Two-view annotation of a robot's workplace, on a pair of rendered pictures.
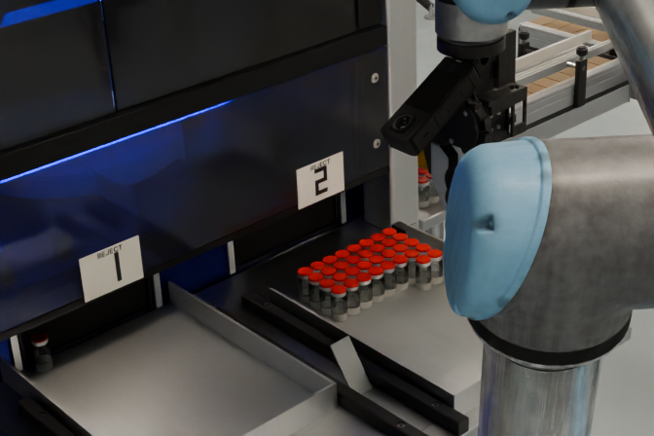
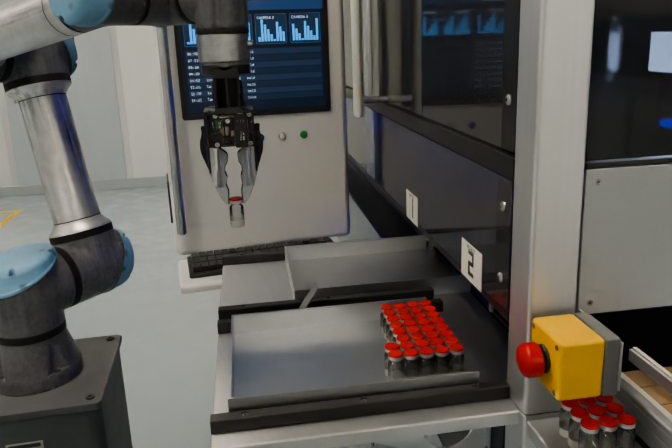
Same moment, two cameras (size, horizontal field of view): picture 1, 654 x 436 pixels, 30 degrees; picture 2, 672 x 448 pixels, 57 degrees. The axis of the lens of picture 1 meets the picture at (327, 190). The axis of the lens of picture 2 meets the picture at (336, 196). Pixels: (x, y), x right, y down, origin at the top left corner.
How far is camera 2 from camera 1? 206 cm
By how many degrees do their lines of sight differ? 111
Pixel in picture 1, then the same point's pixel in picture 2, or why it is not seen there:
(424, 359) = (300, 343)
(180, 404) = (355, 275)
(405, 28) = (525, 174)
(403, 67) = (521, 218)
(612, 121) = not seen: outside the picture
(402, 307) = (373, 356)
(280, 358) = (347, 290)
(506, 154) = not seen: hidden behind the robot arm
